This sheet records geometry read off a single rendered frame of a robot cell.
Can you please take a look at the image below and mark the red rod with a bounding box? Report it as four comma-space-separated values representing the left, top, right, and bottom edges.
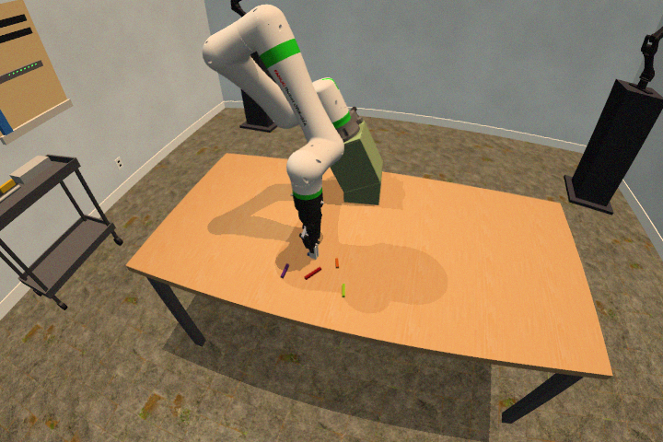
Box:
304, 267, 321, 280

